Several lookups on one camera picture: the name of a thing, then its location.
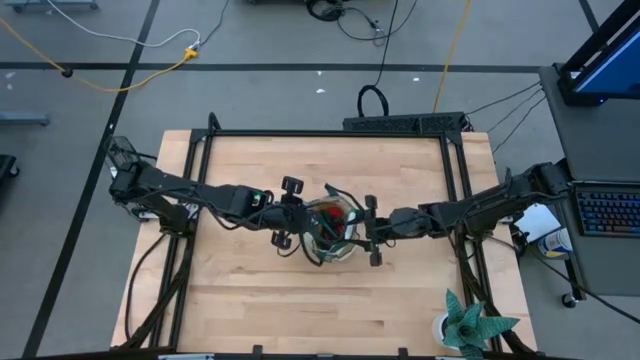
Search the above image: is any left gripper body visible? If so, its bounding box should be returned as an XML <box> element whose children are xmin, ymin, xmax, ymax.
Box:
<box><xmin>259</xmin><ymin>176</ymin><xmax>312</xmax><ymax>250</ymax></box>

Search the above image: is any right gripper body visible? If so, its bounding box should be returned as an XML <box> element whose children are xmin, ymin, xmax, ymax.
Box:
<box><xmin>363</xmin><ymin>194</ymin><xmax>431</xmax><ymax>268</ymax></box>

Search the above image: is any black perforated electronics box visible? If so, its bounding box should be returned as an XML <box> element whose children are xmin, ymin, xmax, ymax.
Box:
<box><xmin>342</xmin><ymin>111</ymin><xmax>469</xmax><ymax>134</ymax></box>

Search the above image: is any green potted plant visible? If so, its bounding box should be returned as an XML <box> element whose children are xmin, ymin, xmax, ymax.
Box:
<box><xmin>431</xmin><ymin>288</ymin><xmax>522</xmax><ymax>360</ymax></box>

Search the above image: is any white paper sheet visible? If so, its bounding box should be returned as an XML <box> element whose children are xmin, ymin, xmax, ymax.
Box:
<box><xmin>513</xmin><ymin>202</ymin><xmax>562</xmax><ymax>244</ymax></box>

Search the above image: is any blue white canister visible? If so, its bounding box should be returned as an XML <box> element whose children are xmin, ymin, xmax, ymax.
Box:
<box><xmin>537</xmin><ymin>227</ymin><xmax>574</xmax><ymax>260</ymax></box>

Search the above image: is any backlit laptop keyboard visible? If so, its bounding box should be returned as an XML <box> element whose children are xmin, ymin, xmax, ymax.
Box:
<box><xmin>573</xmin><ymin>182</ymin><xmax>640</xmax><ymax>239</ymax></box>

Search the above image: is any grey side desk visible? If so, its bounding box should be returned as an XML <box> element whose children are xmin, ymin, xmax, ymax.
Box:
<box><xmin>538</xmin><ymin>64</ymin><xmax>640</xmax><ymax>297</ymax></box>

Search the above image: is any blue screen monitor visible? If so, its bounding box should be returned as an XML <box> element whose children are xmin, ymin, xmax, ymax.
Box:
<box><xmin>557</xmin><ymin>0</ymin><xmax>640</xmax><ymax>107</ymax></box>

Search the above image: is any grey furniture base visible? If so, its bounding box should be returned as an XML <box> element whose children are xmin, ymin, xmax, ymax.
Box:
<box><xmin>4</xmin><ymin>0</ymin><xmax>100</xmax><ymax>12</ymax></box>
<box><xmin>0</xmin><ymin>110</ymin><xmax>51</xmax><ymax>127</ymax></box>

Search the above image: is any black chair caster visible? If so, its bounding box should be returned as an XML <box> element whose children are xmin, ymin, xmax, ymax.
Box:
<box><xmin>0</xmin><ymin>153</ymin><xmax>21</xmax><ymax>180</ymax></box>

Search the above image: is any black aluminium table frame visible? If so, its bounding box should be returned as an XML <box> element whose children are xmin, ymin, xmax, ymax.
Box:
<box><xmin>119</xmin><ymin>112</ymin><xmax>541</xmax><ymax>360</ymax></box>

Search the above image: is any black hanging cable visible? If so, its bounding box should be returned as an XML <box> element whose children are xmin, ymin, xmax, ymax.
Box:
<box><xmin>356</xmin><ymin>0</ymin><xmax>401</xmax><ymax>119</ymax></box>

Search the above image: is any thin black data cable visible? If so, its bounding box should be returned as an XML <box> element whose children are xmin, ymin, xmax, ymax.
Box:
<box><xmin>464</xmin><ymin>80</ymin><xmax>544</xmax><ymax>117</ymax></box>
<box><xmin>487</xmin><ymin>88</ymin><xmax>545</xmax><ymax>135</ymax></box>
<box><xmin>492</xmin><ymin>95</ymin><xmax>547</xmax><ymax>155</ymax></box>

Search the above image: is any yellow hanging cord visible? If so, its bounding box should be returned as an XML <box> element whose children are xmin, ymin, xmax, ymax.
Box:
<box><xmin>432</xmin><ymin>0</ymin><xmax>474</xmax><ymax>114</ymax></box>

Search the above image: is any black desk power cable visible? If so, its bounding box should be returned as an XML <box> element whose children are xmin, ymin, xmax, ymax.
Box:
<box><xmin>514</xmin><ymin>234</ymin><xmax>640</xmax><ymax>326</ymax></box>

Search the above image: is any yellow floor extension cord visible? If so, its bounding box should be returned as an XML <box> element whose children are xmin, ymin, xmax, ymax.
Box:
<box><xmin>0</xmin><ymin>17</ymin><xmax>200</xmax><ymax>94</ymax></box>

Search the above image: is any black coiled cable bundle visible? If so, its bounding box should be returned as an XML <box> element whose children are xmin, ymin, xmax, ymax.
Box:
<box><xmin>304</xmin><ymin>0</ymin><xmax>419</xmax><ymax>44</ymax></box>

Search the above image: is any thin black floor cable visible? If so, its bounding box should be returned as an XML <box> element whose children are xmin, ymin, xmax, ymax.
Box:
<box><xmin>199</xmin><ymin>0</ymin><xmax>231</xmax><ymax>49</ymax></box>

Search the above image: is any white floor cable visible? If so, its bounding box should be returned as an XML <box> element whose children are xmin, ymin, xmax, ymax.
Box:
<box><xmin>44</xmin><ymin>0</ymin><xmax>202</xmax><ymax>51</ymax></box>

